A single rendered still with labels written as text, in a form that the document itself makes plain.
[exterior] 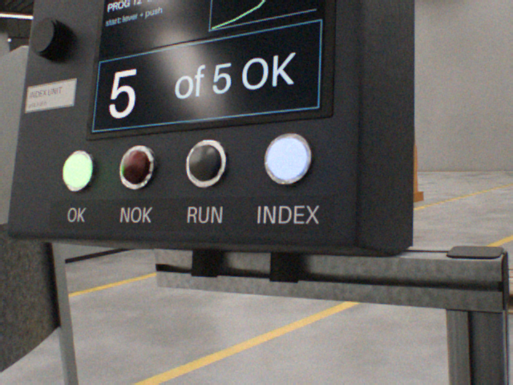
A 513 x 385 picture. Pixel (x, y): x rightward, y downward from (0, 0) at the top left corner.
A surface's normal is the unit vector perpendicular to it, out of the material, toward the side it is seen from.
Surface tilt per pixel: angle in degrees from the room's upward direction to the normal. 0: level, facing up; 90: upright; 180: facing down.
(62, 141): 75
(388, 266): 90
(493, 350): 90
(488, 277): 90
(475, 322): 90
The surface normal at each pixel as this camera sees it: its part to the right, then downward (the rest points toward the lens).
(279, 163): -0.53, -0.07
